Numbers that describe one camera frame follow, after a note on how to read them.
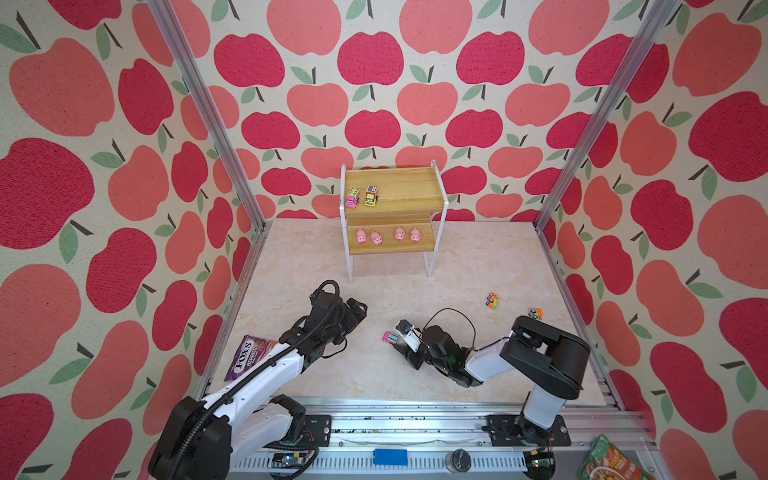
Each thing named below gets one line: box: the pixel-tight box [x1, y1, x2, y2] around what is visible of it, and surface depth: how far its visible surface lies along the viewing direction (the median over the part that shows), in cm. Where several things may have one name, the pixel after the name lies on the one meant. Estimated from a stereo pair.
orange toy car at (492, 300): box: [485, 292, 500, 310], surface depth 98 cm
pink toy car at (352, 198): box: [345, 187, 360, 209], surface depth 80 cm
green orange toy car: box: [528, 308, 545, 320], surface depth 95 cm
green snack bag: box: [578, 434, 655, 480], surface depth 70 cm
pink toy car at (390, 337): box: [382, 331, 399, 345], surface depth 89 cm
